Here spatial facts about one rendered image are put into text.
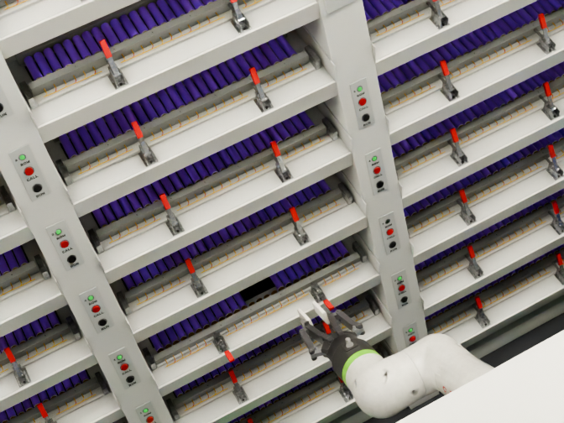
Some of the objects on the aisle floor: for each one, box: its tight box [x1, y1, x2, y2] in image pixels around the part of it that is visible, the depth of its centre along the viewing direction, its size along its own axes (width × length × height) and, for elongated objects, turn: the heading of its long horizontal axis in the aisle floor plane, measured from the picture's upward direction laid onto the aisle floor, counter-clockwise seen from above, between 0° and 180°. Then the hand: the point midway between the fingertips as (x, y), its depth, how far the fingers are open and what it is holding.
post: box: [304, 0, 440, 410], centre depth 246 cm, size 20×9×176 cm, turn 40°
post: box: [0, 50, 174, 423], centre depth 231 cm, size 20×9×176 cm, turn 40°
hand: (313, 315), depth 237 cm, fingers open, 3 cm apart
